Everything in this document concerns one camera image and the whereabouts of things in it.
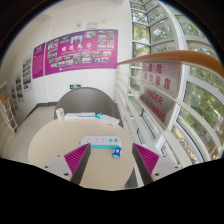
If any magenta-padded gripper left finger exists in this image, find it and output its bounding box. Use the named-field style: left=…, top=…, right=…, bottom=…
left=41, top=143, right=92, bottom=186

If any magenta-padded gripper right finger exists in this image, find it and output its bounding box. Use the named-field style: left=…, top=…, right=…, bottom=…
left=132, top=143, right=183, bottom=186

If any flat white blue box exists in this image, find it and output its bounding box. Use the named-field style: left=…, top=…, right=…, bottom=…
left=64, top=111, right=97, bottom=120

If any small white green box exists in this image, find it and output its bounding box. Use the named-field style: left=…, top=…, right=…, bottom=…
left=55, top=107, right=66, bottom=121

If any long white blue box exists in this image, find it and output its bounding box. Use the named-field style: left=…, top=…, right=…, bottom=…
left=95, top=112, right=120, bottom=128

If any grey curved chair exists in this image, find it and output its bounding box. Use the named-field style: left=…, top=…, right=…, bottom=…
left=53, top=87, right=118, bottom=120

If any red-lettered danger sign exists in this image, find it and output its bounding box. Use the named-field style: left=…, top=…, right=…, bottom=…
left=139, top=61, right=183, bottom=130

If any white stair railing orange handrail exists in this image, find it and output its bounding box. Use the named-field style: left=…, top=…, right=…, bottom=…
left=0, top=94, right=19, bottom=133

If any white photo board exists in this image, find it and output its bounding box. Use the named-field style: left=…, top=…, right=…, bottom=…
left=14, top=71, right=25, bottom=103
left=22, top=54, right=34, bottom=92
left=10, top=84, right=18, bottom=109

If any narrow magenta text poster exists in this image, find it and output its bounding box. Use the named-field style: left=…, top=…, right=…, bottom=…
left=32, top=42, right=46, bottom=80

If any large magenta photo poster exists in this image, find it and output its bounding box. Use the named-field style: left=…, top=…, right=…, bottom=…
left=44, top=29, right=119, bottom=76

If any white railing wooden handrail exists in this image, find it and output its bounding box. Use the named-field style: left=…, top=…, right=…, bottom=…
left=114, top=49, right=224, bottom=168

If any white-framed glass window wall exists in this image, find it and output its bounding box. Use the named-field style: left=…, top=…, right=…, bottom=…
left=128, top=0, right=224, bottom=161

